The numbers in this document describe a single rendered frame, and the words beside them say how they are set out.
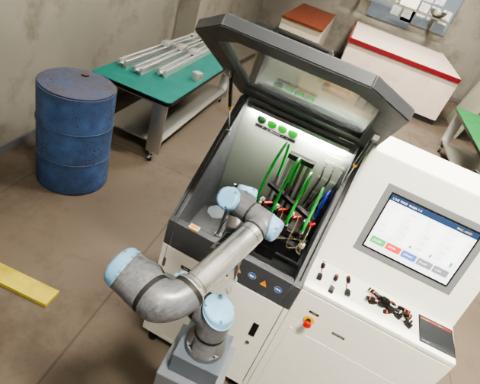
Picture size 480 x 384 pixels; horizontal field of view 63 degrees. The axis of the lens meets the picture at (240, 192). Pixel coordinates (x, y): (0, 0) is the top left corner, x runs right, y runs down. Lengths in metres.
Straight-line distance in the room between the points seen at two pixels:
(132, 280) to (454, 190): 1.39
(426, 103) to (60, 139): 6.81
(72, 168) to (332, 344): 2.29
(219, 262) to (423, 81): 7.50
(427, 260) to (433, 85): 6.58
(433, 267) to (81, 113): 2.42
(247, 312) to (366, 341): 0.57
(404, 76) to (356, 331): 6.77
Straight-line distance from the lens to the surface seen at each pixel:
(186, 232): 1.91
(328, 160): 2.08
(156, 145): 3.94
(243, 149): 2.20
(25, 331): 2.66
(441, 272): 2.02
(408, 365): 2.03
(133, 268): 1.04
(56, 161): 3.32
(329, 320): 1.93
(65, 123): 3.12
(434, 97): 8.44
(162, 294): 1.00
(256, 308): 2.02
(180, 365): 1.57
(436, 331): 2.06
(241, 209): 1.20
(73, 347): 2.58
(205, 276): 1.05
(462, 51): 11.21
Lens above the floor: 2.20
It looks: 34 degrees down
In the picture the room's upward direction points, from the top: 20 degrees clockwise
